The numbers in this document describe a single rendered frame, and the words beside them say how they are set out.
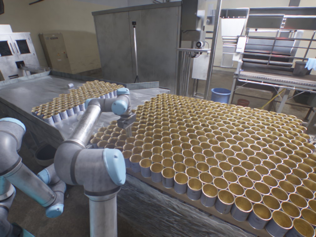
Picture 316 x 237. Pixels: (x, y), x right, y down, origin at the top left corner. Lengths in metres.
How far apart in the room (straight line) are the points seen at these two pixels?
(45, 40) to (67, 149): 7.20
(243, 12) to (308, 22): 1.01
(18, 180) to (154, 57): 3.35
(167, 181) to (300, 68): 4.08
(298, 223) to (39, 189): 1.08
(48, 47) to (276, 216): 7.72
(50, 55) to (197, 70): 5.98
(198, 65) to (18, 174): 3.40
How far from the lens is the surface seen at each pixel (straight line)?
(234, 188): 0.85
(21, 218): 2.52
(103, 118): 1.53
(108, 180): 0.50
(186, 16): 3.09
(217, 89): 4.10
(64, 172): 0.53
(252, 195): 0.85
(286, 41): 4.95
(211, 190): 0.81
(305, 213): 0.91
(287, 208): 0.89
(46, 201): 0.92
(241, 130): 1.25
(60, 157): 0.56
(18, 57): 6.18
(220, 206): 0.76
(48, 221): 2.32
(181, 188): 0.78
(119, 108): 0.78
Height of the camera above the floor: 1.79
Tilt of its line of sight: 30 degrees down
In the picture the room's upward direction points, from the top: straight up
